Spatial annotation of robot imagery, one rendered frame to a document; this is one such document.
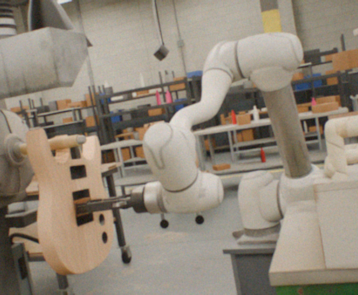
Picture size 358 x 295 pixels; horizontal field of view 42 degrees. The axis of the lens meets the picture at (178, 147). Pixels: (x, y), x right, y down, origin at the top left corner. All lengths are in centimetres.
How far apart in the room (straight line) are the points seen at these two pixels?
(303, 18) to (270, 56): 1072
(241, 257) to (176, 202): 75
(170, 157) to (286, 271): 36
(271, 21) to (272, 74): 655
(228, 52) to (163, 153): 59
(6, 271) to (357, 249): 107
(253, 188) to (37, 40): 106
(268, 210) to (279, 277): 89
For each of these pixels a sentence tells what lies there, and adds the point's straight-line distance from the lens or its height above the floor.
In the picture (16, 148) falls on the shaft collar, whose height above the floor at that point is 126.
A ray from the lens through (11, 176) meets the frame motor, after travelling 139.
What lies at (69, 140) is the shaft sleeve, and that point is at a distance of 129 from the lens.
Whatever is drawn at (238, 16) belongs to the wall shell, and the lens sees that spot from 1242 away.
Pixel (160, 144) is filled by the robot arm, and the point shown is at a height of 121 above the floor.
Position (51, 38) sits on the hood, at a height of 150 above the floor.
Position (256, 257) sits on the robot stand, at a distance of 189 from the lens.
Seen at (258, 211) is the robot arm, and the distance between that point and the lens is 188.
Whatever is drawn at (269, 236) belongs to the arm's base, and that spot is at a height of 72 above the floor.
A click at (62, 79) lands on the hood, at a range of 114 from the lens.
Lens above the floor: 129
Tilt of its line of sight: 5 degrees down
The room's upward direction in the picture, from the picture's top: 10 degrees counter-clockwise
